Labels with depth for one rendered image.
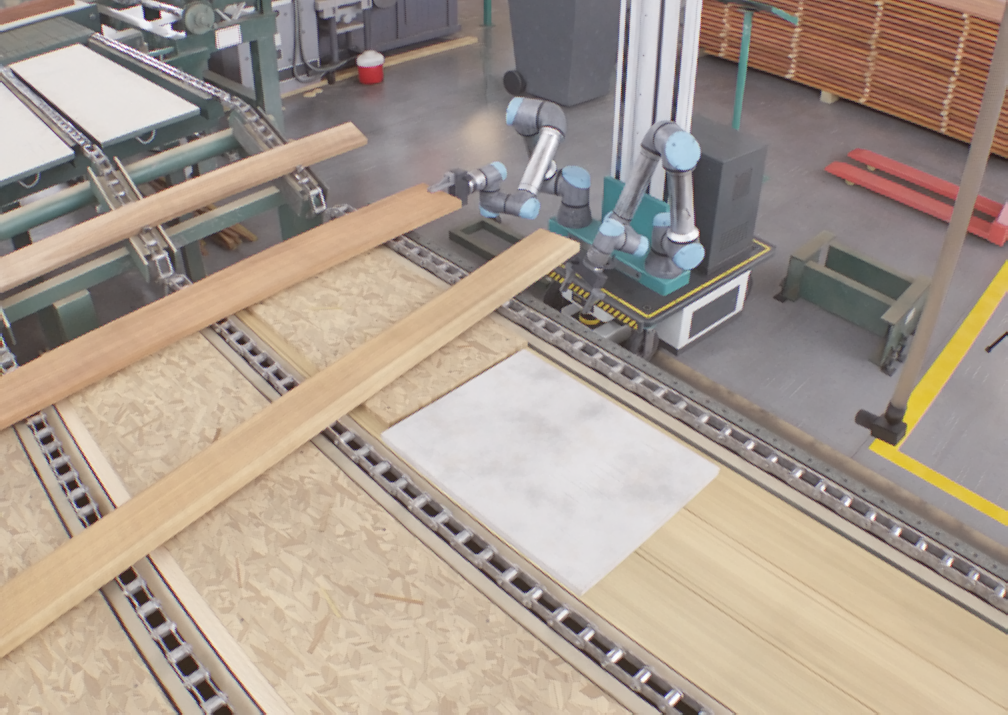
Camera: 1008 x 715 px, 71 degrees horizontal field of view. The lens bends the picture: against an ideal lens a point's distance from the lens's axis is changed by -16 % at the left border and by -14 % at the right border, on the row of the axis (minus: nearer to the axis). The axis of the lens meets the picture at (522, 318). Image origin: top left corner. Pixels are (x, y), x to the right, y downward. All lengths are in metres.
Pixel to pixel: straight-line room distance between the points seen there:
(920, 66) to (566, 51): 2.79
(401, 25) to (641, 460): 6.17
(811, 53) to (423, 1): 3.48
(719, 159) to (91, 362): 2.33
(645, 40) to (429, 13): 4.73
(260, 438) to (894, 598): 1.40
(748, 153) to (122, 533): 2.64
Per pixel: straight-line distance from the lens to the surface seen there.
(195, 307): 2.34
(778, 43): 7.10
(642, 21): 3.17
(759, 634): 1.59
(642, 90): 3.24
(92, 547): 1.75
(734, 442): 1.88
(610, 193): 3.39
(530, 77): 6.17
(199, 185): 2.91
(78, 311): 2.84
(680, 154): 2.74
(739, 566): 1.68
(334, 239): 2.54
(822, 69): 6.99
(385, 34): 7.47
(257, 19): 5.24
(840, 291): 3.80
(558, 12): 5.79
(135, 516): 1.77
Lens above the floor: 2.10
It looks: 35 degrees down
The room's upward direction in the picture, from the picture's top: 1 degrees clockwise
